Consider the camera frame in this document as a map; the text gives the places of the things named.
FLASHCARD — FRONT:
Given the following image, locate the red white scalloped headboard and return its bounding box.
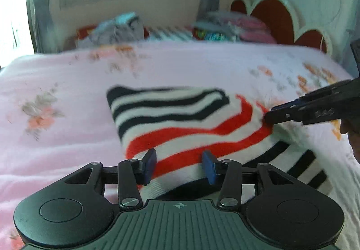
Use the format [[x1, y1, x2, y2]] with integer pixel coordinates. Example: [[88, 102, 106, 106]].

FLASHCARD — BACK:
[[230, 0, 334, 57]]

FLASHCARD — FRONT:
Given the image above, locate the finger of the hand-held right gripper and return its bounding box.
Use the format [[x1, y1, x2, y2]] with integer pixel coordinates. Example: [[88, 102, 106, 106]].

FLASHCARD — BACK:
[[297, 77, 360, 105], [264, 100, 360, 127]]

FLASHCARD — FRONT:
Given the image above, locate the white patterned bed sheet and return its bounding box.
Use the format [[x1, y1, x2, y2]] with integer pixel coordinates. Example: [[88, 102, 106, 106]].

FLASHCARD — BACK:
[[318, 137, 360, 250]]

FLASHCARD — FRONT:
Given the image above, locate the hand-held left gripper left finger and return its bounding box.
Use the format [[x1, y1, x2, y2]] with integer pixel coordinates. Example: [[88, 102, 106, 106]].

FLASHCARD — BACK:
[[64, 149, 157, 211]]

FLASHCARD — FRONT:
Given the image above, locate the person's right hand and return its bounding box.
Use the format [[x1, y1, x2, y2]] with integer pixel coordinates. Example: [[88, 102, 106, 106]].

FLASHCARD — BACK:
[[339, 118, 360, 161]]

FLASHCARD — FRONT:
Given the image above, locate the pile of pink clothes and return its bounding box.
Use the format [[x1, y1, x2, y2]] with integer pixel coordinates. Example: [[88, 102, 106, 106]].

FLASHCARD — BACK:
[[192, 11, 278, 44]]

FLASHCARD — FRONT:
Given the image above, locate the pink floral blanket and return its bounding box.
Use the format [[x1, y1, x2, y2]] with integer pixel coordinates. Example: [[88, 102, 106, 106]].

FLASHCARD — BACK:
[[0, 41, 360, 250]]

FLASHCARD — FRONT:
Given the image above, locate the pile of grey blue clothes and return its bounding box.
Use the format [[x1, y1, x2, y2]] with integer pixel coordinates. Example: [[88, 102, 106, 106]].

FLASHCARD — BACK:
[[77, 12, 146, 48]]

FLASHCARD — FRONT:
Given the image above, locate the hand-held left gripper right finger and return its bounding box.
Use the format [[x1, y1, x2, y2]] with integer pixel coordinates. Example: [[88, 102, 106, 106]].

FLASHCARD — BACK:
[[202, 150, 299, 209]]

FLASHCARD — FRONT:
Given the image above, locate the black white red striped sweater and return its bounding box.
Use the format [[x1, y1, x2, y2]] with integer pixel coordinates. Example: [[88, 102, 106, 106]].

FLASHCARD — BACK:
[[106, 85, 329, 200]]

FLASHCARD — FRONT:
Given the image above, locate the striped cloth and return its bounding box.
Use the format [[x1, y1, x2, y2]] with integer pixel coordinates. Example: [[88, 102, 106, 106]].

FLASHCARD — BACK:
[[148, 25, 195, 41]]

